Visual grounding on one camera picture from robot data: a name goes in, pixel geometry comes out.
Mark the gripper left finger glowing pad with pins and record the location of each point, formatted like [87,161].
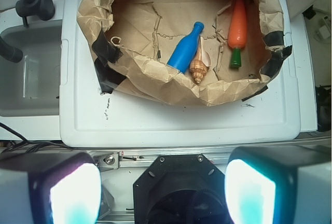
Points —
[52,187]

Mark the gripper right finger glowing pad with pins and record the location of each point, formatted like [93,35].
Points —
[279,184]

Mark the blue plastic bottle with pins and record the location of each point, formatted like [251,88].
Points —
[186,49]

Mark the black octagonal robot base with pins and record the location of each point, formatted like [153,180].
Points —
[180,189]

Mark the white plastic lid tray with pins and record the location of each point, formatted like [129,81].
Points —
[90,118]

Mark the tan spiral seashell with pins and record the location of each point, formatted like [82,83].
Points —
[201,63]

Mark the orange toy carrot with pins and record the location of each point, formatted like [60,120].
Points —
[237,35]

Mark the brown paper bag basket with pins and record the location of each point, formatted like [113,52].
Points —
[131,42]

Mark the aluminium extrusion rail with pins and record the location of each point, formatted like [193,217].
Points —
[218,155]

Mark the metal corner bracket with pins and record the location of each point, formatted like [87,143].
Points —
[107,161]

